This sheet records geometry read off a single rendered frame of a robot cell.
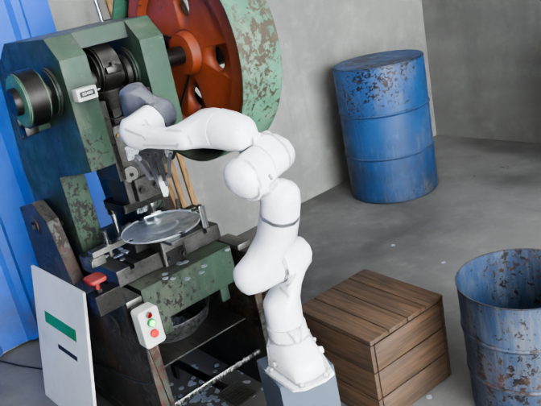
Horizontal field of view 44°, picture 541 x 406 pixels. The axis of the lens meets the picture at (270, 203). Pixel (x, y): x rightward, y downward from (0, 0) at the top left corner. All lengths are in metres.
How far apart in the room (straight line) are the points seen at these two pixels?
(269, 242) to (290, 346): 0.34
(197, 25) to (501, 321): 1.45
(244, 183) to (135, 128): 0.39
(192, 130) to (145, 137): 0.16
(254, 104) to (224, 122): 0.60
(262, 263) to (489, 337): 0.82
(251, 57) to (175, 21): 0.47
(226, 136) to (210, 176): 2.38
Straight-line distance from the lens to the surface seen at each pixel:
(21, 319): 3.69
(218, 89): 2.51
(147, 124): 1.93
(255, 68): 2.28
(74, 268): 2.69
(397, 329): 2.40
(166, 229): 2.39
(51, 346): 3.03
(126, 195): 2.41
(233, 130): 1.72
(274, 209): 1.73
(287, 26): 4.47
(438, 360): 2.63
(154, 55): 2.38
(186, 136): 1.80
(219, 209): 4.18
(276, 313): 1.95
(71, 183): 2.59
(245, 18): 2.28
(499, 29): 5.17
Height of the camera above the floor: 1.60
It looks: 20 degrees down
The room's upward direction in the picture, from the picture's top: 12 degrees counter-clockwise
